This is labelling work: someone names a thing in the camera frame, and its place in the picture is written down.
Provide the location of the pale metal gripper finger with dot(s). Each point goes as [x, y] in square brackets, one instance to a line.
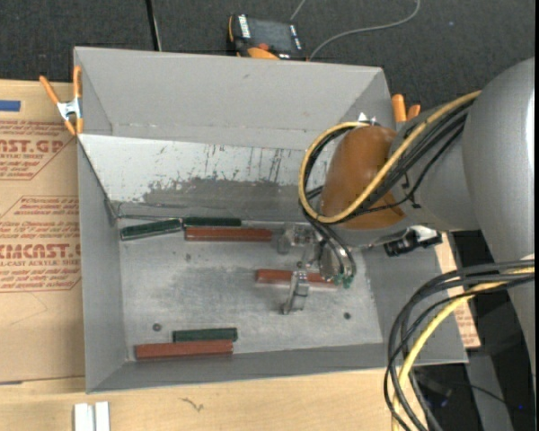
[300, 236]
[300, 290]

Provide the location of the red-brown flat block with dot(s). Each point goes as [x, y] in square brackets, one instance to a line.
[271, 277]
[228, 234]
[184, 349]

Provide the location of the dark green flat block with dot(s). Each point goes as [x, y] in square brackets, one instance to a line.
[205, 335]
[212, 222]
[150, 229]

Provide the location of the grey metal bin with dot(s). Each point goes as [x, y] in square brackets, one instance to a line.
[215, 101]

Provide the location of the brown cardboard board, red print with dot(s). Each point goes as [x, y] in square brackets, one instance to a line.
[36, 321]

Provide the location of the black cylinder on white bracket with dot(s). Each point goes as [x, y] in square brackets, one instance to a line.
[404, 243]

